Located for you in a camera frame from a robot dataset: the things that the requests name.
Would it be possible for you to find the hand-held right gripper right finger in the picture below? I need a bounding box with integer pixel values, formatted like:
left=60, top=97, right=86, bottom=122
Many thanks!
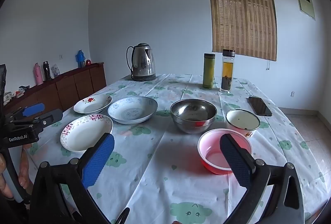
left=219, top=133, right=304, bottom=224

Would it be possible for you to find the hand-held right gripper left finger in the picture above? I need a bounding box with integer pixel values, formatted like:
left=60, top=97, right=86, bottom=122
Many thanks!
left=28, top=132, right=115, bottom=224

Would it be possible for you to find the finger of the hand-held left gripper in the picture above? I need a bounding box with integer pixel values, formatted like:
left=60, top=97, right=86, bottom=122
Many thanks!
left=16, top=108, right=64, bottom=136
left=5, top=103, right=46, bottom=123

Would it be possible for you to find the pink plastic bowl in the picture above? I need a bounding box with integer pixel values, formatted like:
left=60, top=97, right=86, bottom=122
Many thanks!
left=197, top=128, right=253, bottom=175

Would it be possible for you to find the purple flower plate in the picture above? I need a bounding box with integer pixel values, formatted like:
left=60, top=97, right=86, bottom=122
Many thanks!
left=60, top=114, right=114, bottom=152

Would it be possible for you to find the red flower plate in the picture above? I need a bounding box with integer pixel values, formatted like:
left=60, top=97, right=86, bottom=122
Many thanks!
left=73, top=95, right=113, bottom=114

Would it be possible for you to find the white enamel bowl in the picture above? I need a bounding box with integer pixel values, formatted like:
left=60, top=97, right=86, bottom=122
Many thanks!
left=225, top=109, right=261, bottom=138

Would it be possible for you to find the blue patterned plate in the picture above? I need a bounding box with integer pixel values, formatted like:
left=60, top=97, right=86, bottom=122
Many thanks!
left=107, top=96, right=158, bottom=125

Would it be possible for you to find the stainless steel bowl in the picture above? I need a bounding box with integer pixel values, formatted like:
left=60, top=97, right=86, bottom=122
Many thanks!
left=170, top=99, right=218, bottom=134

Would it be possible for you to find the person's left hand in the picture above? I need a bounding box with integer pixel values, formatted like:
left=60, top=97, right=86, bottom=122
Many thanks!
left=0, top=144, right=34, bottom=200

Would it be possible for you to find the brown wooden sideboard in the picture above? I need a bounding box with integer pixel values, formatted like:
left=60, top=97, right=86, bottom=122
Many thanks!
left=2, top=62, right=107, bottom=113

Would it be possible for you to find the pink thermos flask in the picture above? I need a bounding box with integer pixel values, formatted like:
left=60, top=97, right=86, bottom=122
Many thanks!
left=34, top=63, right=44, bottom=85

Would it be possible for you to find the black drink bottle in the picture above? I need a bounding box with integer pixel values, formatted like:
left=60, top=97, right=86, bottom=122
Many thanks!
left=43, top=61, right=52, bottom=81

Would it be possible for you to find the black smartphone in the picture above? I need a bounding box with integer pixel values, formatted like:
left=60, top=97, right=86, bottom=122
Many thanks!
left=248, top=96, right=273, bottom=117

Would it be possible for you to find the cloud print tablecloth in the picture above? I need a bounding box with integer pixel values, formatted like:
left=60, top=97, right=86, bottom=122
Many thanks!
left=22, top=73, right=329, bottom=224

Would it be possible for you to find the blue water bottle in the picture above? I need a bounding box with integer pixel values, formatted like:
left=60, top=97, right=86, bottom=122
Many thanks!
left=76, top=49, right=86, bottom=68

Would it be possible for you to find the glass tea bottle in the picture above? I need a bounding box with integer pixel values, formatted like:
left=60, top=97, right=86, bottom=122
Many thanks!
left=220, top=49, right=235, bottom=93

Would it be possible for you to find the black kettle base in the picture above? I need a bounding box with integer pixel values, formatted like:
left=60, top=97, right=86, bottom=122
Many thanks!
left=131, top=72, right=157, bottom=82

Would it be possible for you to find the green thermos bottle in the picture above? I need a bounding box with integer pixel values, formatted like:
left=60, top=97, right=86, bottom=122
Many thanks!
left=202, top=53, right=215, bottom=89

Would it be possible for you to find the stainless steel electric kettle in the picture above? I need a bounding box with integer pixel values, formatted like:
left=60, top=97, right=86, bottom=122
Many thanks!
left=126, top=43, right=156, bottom=78

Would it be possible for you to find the bamboo window blind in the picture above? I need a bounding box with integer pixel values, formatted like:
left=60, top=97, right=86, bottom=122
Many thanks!
left=206, top=0, right=277, bottom=61

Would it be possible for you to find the wall electrical panel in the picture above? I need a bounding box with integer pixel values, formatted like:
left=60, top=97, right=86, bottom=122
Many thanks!
left=294, top=0, right=316, bottom=21

